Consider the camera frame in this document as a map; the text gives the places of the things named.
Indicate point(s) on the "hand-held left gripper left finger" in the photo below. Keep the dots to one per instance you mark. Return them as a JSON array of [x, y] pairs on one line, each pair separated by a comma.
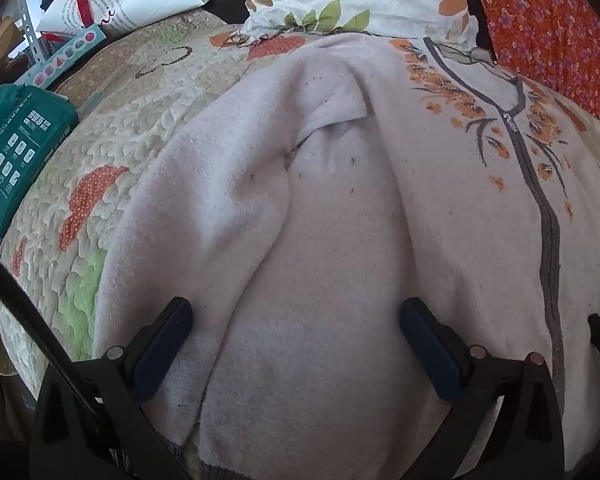
[[162, 350]]

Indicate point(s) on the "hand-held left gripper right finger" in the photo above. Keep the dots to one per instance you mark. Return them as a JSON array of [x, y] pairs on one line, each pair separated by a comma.
[[430, 355]]

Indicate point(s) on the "white sweater with grey trim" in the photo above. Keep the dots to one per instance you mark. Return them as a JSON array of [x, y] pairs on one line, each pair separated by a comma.
[[330, 210]]

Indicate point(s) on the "green box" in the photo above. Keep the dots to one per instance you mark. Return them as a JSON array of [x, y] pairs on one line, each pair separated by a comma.
[[15, 160]]

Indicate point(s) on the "heart pattern quilted bedspread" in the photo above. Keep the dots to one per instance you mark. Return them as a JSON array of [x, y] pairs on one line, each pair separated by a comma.
[[145, 110]]

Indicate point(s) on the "light blue strip box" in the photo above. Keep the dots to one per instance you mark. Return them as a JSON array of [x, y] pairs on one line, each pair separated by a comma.
[[60, 57]]

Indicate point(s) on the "white floral pillow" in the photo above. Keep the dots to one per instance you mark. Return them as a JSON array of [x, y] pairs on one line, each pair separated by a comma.
[[380, 0]]

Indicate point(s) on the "white perforated metal bracket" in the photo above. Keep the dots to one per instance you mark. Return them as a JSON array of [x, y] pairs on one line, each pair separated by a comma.
[[30, 35]]

